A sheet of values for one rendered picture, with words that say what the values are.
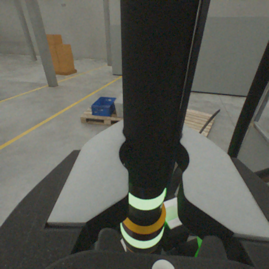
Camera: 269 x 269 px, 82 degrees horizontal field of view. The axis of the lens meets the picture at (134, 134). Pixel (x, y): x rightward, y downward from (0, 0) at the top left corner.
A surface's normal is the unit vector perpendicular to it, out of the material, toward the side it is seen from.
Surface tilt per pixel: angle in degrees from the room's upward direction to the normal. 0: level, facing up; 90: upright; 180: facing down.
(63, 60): 90
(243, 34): 90
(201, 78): 90
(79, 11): 90
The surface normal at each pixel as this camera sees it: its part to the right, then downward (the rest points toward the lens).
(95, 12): -0.28, 0.51
